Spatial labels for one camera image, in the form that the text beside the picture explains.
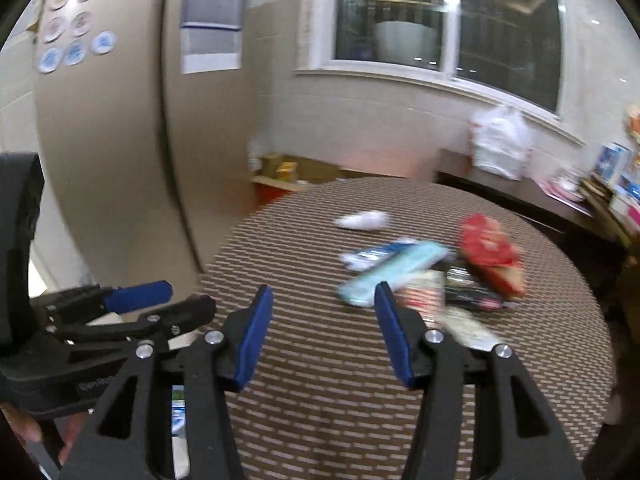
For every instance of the dark wooden desk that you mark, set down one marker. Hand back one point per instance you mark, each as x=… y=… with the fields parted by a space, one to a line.
x=525 y=195

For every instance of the crumpled white tissue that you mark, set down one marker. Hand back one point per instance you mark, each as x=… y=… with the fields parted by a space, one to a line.
x=362 y=221

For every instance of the teal snack packet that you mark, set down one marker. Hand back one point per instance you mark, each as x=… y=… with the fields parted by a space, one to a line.
x=400 y=270

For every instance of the round woven-top table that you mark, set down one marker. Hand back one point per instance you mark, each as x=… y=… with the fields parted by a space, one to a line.
x=310 y=410

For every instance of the yellow carton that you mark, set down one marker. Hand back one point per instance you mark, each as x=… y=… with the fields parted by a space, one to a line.
x=286 y=170

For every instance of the white framed window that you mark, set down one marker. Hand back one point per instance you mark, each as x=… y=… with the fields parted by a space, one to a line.
x=450 y=20

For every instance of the red snack packet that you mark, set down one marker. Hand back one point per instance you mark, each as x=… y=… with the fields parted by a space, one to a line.
x=487 y=247

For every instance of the dark framed fridge notice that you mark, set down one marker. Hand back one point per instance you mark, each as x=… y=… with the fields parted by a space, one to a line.
x=215 y=2

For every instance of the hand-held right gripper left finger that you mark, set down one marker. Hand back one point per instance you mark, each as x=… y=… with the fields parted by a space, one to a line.
x=255 y=340

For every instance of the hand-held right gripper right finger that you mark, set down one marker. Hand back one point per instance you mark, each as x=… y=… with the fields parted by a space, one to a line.
x=392 y=335

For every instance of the person's left hand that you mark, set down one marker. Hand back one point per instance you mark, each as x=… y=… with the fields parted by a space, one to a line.
x=22 y=427

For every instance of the beige double door refrigerator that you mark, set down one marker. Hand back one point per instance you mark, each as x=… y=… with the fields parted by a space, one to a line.
x=115 y=135

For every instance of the row of books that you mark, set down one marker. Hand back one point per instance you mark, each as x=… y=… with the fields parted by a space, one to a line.
x=617 y=170

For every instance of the red and white wrapper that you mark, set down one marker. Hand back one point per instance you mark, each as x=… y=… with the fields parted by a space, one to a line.
x=425 y=292

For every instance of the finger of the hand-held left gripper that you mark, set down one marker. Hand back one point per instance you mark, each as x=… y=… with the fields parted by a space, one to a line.
x=185 y=310
x=140 y=295

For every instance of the group of round fridge magnets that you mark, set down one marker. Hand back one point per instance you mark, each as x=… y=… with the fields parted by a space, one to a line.
x=75 y=25

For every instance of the blue and white paper packet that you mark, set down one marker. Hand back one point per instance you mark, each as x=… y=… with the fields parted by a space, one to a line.
x=370 y=256

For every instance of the white plastic shopping bag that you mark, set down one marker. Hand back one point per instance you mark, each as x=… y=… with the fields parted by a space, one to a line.
x=500 y=142

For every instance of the white paper sheet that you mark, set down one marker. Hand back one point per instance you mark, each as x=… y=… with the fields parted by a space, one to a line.
x=212 y=50

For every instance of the pale crumpled wrapper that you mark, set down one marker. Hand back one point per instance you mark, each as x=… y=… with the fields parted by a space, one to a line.
x=465 y=327

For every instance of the red cardboard box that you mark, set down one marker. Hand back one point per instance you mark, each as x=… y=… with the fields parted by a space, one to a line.
x=275 y=192

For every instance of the black snack packet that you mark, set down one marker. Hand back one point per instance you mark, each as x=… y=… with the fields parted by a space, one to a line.
x=470 y=292

